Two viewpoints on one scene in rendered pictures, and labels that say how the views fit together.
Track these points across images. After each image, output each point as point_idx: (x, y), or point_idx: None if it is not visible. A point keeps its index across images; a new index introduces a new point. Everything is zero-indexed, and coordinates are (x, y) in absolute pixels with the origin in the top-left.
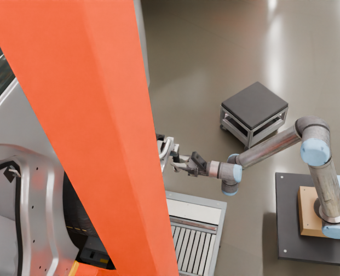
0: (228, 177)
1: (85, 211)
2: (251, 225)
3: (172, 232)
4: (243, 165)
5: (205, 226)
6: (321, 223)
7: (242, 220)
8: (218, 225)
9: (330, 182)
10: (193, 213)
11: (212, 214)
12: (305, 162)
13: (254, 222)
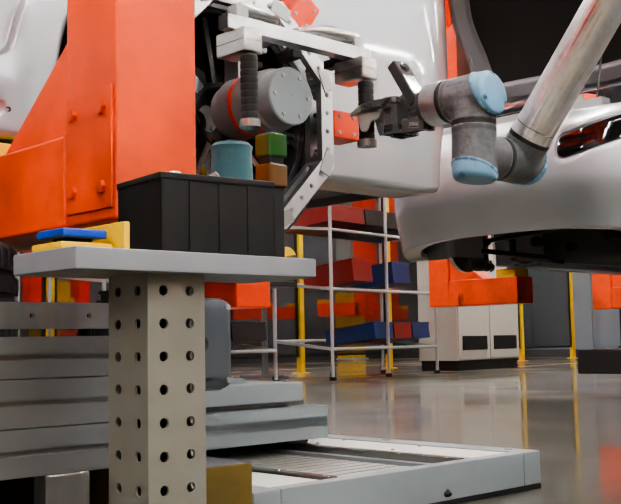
0: (456, 86)
1: None
2: (595, 503)
3: (331, 462)
4: (524, 117)
5: (431, 455)
6: None
7: (572, 498)
8: (475, 457)
9: None
10: (419, 450)
11: (474, 453)
12: None
13: (613, 502)
